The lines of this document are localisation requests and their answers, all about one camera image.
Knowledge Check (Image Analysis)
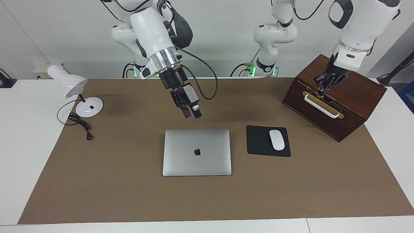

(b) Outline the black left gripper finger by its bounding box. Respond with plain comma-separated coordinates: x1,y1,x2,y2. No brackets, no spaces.
315,74,327,97
323,81,338,97

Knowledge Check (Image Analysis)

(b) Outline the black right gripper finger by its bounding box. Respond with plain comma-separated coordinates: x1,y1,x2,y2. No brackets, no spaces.
170,89,192,119
183,83,203,119

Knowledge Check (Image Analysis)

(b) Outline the silver laptop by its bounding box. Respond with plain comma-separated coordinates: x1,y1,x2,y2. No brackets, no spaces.
162,129,232,177

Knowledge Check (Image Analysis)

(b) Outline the dark wooden box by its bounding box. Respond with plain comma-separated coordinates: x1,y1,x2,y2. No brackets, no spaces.
282,54,387,143

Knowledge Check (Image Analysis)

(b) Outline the black tripod leg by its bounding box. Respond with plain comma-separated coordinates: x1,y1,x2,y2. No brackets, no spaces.
377,51,414,86

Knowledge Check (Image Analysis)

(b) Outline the white computer mouse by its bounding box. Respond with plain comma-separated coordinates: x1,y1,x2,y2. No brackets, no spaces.
269,129,285,151

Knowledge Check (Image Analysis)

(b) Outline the black mouse pad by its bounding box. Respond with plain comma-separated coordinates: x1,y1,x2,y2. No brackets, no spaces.
246,125,291,158

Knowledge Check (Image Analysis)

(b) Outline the blue crate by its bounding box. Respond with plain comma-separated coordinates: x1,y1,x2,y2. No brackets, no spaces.
398,81,414,114

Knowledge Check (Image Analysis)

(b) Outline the white desk lamp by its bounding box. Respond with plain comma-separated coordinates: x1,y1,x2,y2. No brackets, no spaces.
47,64,104,118

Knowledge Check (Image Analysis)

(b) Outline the brown table mat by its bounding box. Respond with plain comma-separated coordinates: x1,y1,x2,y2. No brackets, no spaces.
18,78,414,224

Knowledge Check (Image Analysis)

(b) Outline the black clamp stand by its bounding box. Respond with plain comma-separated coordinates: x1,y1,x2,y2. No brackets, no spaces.
0,69,17,88

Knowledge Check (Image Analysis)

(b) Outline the white box handle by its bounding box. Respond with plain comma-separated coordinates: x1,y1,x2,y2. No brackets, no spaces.
303,94,341,119

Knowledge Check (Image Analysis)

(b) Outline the black right arm base cable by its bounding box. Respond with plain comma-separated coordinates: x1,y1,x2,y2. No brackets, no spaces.
123,61,136,79

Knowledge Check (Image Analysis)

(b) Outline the black arm base cable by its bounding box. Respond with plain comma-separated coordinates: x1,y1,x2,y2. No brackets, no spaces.
230,49,261,77
123,61,136,79

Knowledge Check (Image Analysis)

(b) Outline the black left arm base cable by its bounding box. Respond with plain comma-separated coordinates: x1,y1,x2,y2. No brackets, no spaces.
230,49,261,77

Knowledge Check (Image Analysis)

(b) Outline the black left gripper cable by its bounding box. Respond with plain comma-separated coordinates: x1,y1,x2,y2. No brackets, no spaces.
292,0,325,21

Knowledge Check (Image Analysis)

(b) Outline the white wall outlet box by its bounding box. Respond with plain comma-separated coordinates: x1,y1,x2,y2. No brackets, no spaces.
33,63,65,80

